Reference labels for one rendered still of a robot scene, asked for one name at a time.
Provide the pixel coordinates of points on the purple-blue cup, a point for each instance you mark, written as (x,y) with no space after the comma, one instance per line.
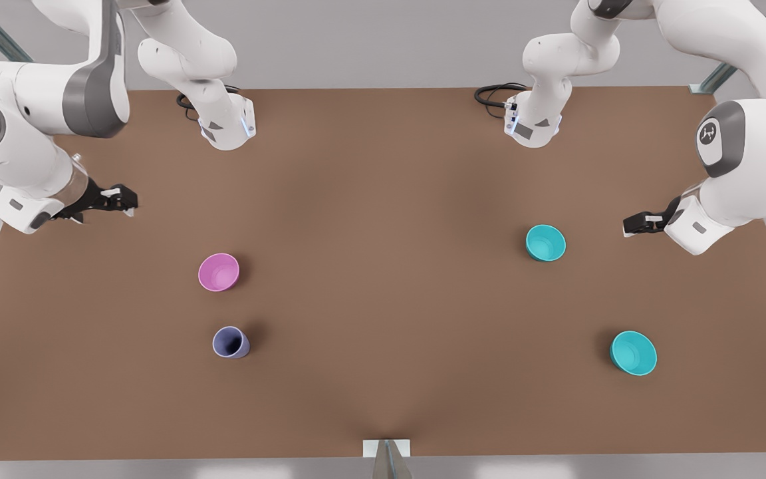
(229,342)

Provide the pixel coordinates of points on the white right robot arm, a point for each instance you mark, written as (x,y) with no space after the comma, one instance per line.
(37,93)

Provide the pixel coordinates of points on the pink bowl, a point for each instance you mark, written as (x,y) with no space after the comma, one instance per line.
(218,273)

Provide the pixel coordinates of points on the teal bowl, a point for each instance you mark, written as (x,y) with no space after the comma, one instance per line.
(633,353)
(545,242)

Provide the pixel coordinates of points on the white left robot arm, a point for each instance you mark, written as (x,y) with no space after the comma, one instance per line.
(749,140)

